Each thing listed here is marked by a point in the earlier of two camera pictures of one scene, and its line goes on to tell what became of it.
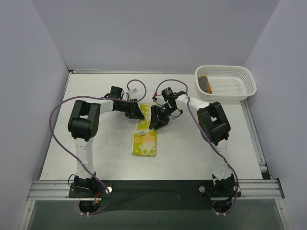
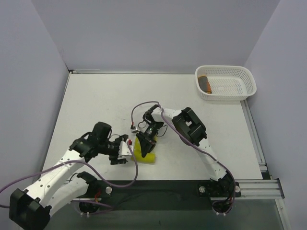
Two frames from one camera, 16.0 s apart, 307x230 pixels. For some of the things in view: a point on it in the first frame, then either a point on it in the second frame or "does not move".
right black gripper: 159,117 → 145,138
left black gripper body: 132,109 → 116,150
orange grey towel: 204,84 does not move
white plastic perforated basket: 228,83 does not move
